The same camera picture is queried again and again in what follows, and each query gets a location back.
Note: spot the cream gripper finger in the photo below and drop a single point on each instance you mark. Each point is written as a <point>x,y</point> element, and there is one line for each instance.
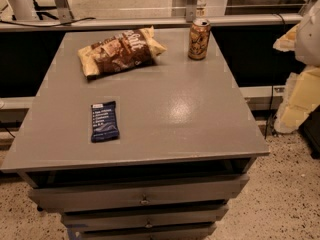
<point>301,97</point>
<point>287,41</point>

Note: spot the middle drawer knob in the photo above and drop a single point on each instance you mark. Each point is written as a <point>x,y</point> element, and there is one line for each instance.
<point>148,224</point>

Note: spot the white pipe top left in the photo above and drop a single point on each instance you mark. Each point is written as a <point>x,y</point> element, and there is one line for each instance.
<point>23,9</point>

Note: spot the orange soda can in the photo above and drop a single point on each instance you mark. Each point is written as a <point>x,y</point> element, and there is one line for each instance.
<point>199,35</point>

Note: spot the brown chip bag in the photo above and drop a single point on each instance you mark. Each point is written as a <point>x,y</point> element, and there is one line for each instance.
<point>123,51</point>

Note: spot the grey metal post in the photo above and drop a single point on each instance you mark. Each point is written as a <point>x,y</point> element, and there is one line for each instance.
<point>64,12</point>

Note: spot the drawer knob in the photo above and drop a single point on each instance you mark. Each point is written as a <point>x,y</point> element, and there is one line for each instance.
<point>144,201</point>
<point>148,224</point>

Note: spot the top drawer knob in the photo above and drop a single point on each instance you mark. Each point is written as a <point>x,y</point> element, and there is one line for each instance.
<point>144,201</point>

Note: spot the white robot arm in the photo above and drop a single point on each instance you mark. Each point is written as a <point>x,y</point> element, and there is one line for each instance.
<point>307,45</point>

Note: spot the grey drawer cabinet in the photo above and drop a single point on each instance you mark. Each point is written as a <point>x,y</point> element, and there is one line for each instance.
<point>187,139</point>

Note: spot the blue snack bar wrapper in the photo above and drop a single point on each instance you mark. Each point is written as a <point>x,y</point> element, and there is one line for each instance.
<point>104,122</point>

